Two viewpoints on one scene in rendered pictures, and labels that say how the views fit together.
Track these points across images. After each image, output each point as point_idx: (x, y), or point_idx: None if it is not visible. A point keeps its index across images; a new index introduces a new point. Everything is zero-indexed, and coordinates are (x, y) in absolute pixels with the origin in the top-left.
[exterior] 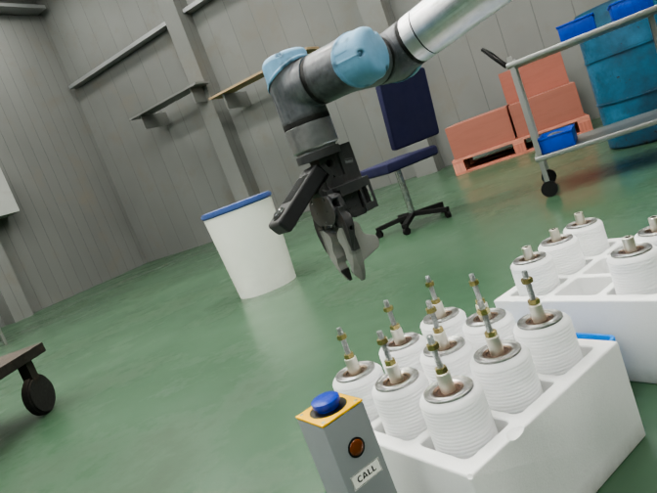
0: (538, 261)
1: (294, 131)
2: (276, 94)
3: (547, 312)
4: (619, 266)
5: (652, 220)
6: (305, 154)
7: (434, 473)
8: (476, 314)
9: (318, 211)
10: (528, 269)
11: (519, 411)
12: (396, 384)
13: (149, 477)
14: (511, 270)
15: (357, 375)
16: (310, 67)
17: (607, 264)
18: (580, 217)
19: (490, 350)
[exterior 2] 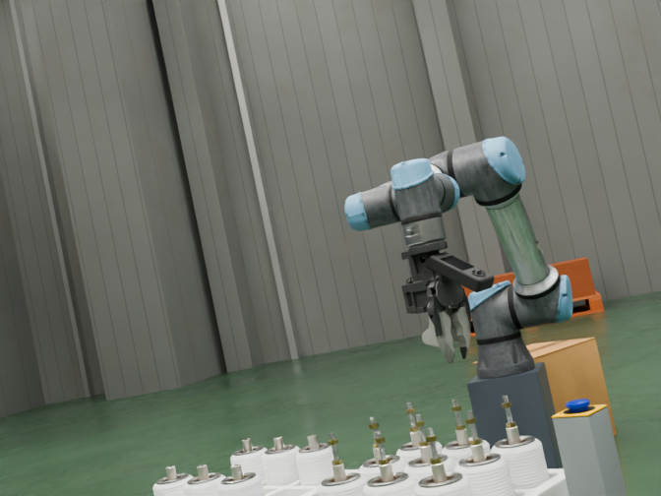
0: (257, 474)
1: (442, 219)
2: (433, 186)
3: (408, 445)
4: (329, 454)
5: (281, 439)
6: (443, 240)
7: (562, 489)
8: (368, 465)
9: (446, 291)
10: (260, 480)
11: None
12: (491, 457)
13: None
14: (239, 489)
15: (451, 475)
16: (444, 181)
17: (313, 459)
18: (175, 470)
19: (466, 440)
